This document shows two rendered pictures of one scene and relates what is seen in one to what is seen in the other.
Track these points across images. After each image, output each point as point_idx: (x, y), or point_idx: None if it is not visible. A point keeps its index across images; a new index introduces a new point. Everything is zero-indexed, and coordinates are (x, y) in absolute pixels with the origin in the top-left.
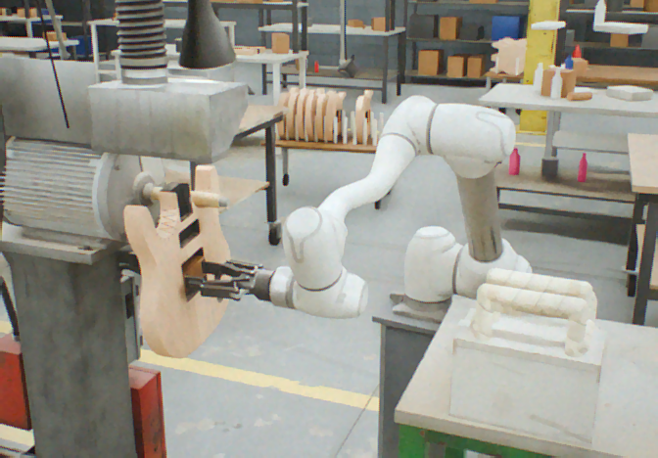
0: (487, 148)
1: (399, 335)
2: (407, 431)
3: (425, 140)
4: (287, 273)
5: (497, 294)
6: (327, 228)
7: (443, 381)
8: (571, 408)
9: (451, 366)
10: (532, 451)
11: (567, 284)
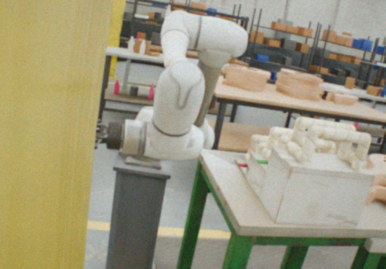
0: (236, 45)
1: (131, 178)
2: (243, 240)
3: (195, 37)
4: (138, 124)
5: (324, 132)
6: (204, 79)
7: (247, 201)
8: (352, 205)
9: (285, 187)
10: (321, 237)
11: (344, 125)
